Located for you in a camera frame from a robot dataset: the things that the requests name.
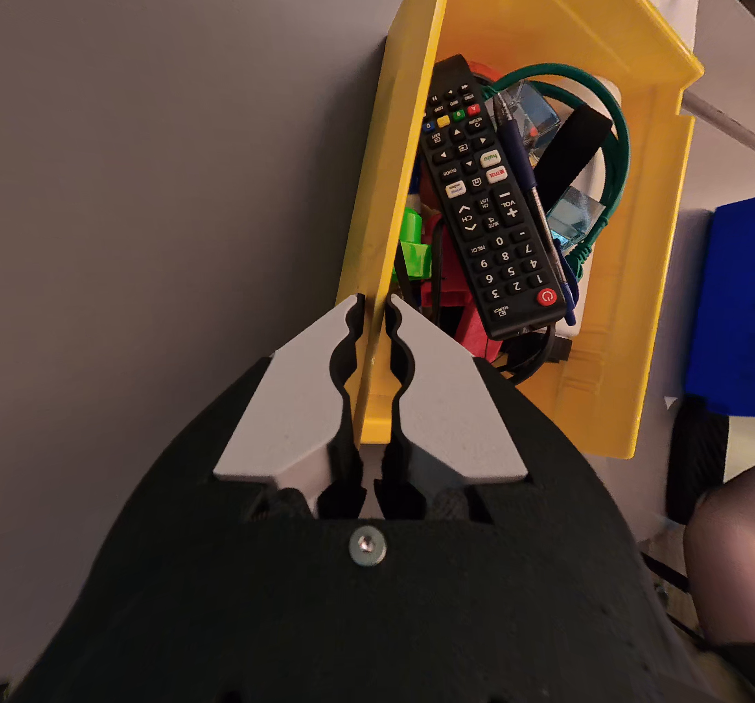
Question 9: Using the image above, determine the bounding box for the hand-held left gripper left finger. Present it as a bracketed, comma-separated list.
[212, 294, 369, 519]

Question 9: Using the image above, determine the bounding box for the green toy block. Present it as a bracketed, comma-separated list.
[400, 208, 431, 279]

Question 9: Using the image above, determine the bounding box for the blue plastic bin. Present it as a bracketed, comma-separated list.
[684, 199, 755, 418]

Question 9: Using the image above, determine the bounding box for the red toy block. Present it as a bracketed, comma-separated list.
[420, 208, 502, 362]

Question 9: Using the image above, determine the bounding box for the blue pen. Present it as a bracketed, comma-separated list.
[492, 91, 579, 328]

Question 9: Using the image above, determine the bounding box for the black remote control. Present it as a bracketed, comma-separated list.
[418, 54, 576, 341]

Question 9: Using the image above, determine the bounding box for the yellow plastic bin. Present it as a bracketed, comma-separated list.
[335, 0, 705, 460]

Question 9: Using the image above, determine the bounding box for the person's right forearm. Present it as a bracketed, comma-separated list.
[684, 473, 755, 651]

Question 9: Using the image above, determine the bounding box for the green cable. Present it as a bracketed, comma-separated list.
[481, 63, 632, 267]

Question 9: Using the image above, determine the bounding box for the black strap loop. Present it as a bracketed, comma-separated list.
[534, 104, 614, 211]

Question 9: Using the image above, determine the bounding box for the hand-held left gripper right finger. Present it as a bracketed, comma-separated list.
[375, 295, 530, 520]

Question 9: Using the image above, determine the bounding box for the black textured object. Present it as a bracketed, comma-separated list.
[665, 399, 732, 524]

